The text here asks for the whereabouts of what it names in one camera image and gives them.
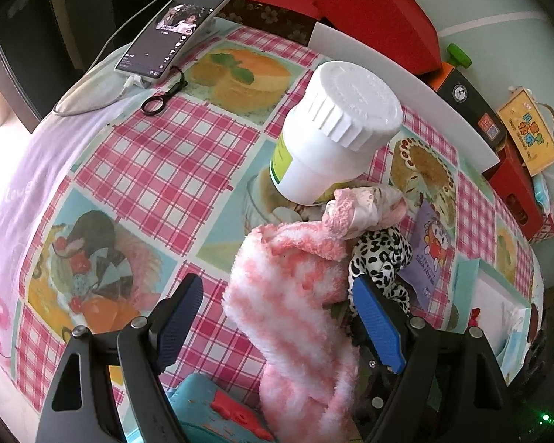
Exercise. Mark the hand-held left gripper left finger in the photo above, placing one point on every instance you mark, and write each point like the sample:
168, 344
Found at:
180, 316

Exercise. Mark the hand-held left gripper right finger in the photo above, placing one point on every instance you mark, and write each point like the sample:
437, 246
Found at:
378, 327

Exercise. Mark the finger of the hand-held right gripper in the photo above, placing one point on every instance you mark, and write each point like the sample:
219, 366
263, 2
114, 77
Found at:
376, 401

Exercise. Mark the leopard print plush cloth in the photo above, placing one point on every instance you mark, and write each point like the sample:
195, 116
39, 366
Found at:
378, 254

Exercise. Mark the purple cartoon packet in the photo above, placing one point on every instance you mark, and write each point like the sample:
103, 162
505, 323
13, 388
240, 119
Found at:
429, 249

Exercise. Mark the pink striped fluffy scarf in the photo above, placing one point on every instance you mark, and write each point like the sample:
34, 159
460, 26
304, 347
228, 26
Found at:
286, 304

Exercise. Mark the white tray teal rim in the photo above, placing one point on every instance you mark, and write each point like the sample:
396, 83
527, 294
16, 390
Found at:
494, 304

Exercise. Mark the pink white fluffy cloth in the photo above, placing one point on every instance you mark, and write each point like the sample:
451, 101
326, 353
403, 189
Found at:
360, 210

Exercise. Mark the teal plastic toy box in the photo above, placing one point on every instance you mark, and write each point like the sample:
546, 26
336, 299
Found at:
198, 406

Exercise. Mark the pink checked tablecloth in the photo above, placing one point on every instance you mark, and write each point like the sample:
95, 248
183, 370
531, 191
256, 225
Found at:
166, 161

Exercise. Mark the red patterned basket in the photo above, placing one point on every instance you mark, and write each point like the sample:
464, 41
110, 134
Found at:
547, 228

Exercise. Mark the small red box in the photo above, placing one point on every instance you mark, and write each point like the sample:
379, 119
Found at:
512, 189

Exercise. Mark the lilac cloth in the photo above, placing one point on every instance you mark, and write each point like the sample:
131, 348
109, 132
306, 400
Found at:
23, 184

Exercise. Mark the wet wipes pack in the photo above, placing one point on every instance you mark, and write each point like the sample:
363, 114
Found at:
544, 194

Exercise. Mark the white plastic bottle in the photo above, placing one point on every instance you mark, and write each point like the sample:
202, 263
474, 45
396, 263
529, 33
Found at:
332, 115

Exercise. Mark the black box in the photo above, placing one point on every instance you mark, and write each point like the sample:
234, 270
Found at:
471, 101

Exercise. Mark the smartphone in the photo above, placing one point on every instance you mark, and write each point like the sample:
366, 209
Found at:
175, 32

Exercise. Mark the green knob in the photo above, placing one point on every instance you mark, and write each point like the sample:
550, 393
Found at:
459, 55

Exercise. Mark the dark floral box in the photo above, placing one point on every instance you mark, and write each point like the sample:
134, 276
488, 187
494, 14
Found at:
267, 18

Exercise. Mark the black cabinet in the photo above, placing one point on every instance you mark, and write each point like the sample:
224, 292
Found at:
23, 41

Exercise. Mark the large red box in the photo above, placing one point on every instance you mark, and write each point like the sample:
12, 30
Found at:
360, 4

